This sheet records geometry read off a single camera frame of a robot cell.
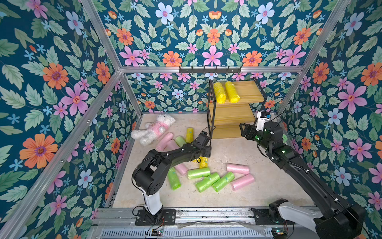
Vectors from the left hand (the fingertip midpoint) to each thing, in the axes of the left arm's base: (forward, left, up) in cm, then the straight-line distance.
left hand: (208, 148), depth 94 cm
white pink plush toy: (+15, +36, +4) cm, 40 cm away
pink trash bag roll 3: (-11, +18, -3) cm, 21 cm away
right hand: (-1, -19, +24) cm, 30 cm away
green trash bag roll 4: (-21, +3, -2) cm, 21 cm away
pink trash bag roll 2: (+6, +25, -3) cm, 26 cm away
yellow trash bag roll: (+12, +12, -1) cm, 17 cm away
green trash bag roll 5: (-21, -6, -2) cm, 22 cm away
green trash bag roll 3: (-14, +7, -3) cm, 16 cm away
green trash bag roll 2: (-19, +21, -1) cm, 28 cm away
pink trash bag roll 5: (-22, -17, -3) cm, 28 cm away
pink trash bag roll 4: (-14, -16, -1) cm, 21 cm away
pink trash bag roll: (+9, +29, -2) cm, 31 cm away
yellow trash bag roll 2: (-8, +4, 0) cm, 9 cm away
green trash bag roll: (+8, +18, -1) cm, 20 cm away
